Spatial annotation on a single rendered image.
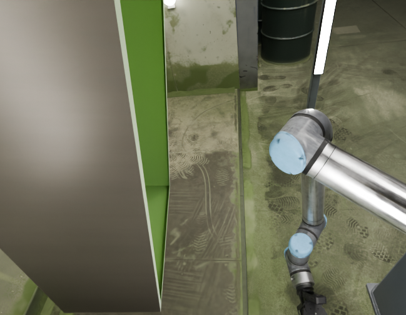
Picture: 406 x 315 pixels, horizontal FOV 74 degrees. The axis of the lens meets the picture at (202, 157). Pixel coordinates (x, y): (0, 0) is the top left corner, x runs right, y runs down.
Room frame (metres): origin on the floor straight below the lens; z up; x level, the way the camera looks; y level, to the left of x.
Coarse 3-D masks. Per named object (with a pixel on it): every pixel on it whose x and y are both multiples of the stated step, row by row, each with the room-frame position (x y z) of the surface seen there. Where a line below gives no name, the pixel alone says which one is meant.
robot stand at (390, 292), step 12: (396, 264) 0.38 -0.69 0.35; (396, 276) 0.35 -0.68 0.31; (372, 288) 0.40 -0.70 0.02; (384, 288) 0.35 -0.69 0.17; (396, 288) 0.32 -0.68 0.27; (372, 300) 0.35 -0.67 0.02; (384, 300) 0.32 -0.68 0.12; (396, 300) 0.29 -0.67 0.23; (384, 312) 0.28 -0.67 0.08; (396, 312) 0.25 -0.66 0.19
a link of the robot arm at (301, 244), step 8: (296, 232) 0.56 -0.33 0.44; (304, 232) 0.54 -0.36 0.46; (296, 240) 0.51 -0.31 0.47; (304, 240) 0.50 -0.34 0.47; (312, 240) 0.51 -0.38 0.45; (288, 248) 0.51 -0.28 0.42; (296, 248) 0.48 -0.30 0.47; (304, 248) 0.47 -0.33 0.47; (312, 248) 0.47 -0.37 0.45; (288, 256) 0.49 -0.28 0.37; (296, 256) 0.46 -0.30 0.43; (304, 256) 0.45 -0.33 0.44; (296, 264) 0.46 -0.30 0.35; (304, 264) 0.45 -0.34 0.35
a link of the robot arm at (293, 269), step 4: (284, 252) 0.54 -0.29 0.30; (288, 260) 0.49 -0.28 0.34; (288, 264) 0.48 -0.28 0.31; (292, 264) 0.47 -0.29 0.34; (288, 268) 0.47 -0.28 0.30; (292, 268) 0.46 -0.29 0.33; (296, 268) 0.45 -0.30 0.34; (300, 268) 0.45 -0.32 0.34; (304, 268) 0.44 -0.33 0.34; (308, 268) 0.44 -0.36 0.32; (292, 272) 0.44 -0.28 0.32; (296, 272) 0.43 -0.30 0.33
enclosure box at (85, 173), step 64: (0, 0) 0.33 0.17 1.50; (64, 0) 0.32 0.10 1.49; (128, 0) 0.93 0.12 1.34; (0, 64) 0.33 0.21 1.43; (64, 64) 0.32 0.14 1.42; (128, 64) 0.34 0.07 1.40; (0, 128) 0.34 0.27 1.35; (64, 128) 0.33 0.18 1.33; (128, 128) 0.32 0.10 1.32; (0, 192) 0.35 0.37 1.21; (64, 192) 0.34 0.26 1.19; (128, 192) 0.33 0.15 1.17; (64, 256) 0.36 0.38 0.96; (128, 256) 0.34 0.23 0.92
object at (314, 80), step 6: (318, 30) 1.54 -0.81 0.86; (312, 66) 1.56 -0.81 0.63; (312, 78) 1.52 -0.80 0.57; (318, 78) 1.51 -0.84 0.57; (312, 84) 1.51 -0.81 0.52; (318, 84) 1.50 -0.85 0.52; (312, 90) 1.51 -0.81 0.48; (312, 96) 1.51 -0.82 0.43; (312, 102) 1.51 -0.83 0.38; (306, 108) 1.55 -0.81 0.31; (312, 108) 1.51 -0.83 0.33
